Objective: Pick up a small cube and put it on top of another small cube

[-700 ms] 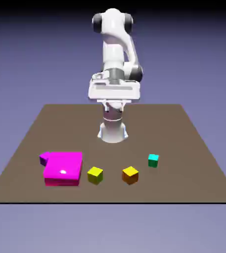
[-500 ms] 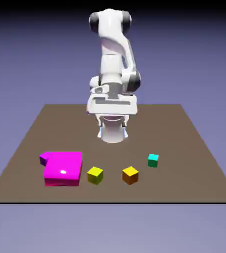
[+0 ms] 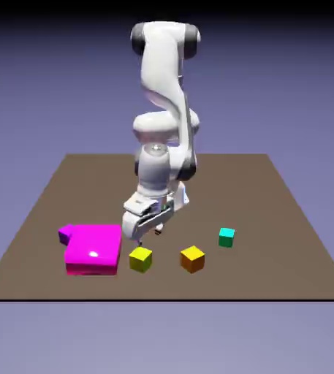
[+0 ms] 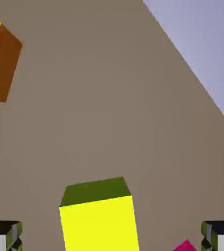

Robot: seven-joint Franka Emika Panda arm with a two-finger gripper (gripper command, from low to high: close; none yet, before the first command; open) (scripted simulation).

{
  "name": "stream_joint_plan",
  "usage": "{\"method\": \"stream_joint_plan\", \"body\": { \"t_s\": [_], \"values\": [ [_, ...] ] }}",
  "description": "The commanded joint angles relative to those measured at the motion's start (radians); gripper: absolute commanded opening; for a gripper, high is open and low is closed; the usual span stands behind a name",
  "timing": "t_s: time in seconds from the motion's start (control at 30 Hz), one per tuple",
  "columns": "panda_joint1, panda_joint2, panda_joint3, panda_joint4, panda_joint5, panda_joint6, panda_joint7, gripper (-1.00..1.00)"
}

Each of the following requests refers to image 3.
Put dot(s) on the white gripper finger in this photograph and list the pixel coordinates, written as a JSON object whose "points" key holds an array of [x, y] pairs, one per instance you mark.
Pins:
{"points": [[139, 242], [158, 229]]}

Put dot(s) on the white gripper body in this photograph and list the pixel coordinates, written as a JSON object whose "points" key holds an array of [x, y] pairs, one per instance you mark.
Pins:
{"points": [[131, 226]]}

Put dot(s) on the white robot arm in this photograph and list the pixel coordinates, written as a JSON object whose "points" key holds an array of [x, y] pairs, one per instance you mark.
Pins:
{"points": [[160, 87]]}

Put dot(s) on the small yellow cube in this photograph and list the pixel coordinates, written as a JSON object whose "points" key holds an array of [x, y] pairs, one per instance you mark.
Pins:
{"points": [[140, 259]]}

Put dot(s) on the small orange cube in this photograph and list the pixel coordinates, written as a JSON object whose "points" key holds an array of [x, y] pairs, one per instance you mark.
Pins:
{"points": [[192, 259]]}

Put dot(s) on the small purple cube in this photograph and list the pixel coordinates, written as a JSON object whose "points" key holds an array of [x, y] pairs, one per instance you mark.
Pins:
{"points": [[65, 233]]}

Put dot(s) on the small teal cube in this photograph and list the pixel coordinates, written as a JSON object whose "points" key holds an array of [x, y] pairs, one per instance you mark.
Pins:
{"points": [[226, 237]]}

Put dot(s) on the large magenta box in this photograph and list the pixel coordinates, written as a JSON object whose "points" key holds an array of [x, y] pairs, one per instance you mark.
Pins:
{"points": [[93, 248]]}

